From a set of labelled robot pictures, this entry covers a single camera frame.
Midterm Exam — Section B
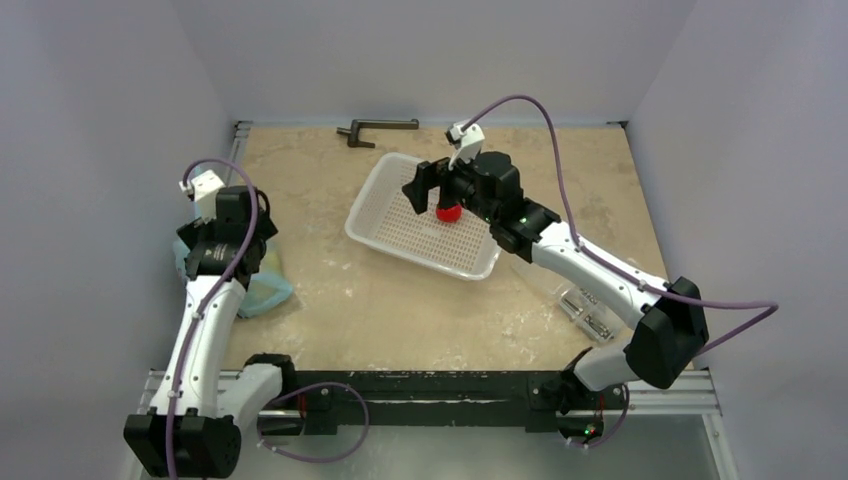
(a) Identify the light blue plastic bag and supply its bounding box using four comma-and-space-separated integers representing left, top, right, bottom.
172, 239, 293, 322

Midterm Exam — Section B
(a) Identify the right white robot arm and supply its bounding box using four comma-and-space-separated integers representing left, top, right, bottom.
402, 152, 709, 407

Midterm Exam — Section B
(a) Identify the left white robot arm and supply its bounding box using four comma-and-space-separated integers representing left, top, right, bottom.
123, 186, 298, 479

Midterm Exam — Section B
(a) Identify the white perforated plastic basket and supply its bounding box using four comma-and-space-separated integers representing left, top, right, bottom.
344, 152, 501, 281

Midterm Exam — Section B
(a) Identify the clear plastic screw box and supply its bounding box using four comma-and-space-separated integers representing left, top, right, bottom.
511, 257, 625, 344

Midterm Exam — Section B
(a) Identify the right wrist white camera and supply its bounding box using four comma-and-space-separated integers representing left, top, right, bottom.
446, 122, 485, 170

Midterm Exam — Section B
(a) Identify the wrist white camera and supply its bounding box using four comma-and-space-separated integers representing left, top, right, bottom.
446, 122, 485, 170
179, 169, 225, 223

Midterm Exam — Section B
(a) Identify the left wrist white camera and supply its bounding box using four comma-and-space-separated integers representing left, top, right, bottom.
179, 169, 225, 223

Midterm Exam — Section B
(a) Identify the dark metal bracket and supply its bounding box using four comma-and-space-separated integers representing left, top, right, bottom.
335, 118, 420, 149

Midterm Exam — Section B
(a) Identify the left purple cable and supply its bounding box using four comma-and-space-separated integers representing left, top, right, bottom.
164, 157, 371, 480

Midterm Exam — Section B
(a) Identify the purple cable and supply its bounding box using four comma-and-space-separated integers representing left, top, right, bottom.
164, 157, 371, 480
463, 94, 780, 452

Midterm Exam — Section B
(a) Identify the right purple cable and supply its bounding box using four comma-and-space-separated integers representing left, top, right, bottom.
463, 94, 780, 452

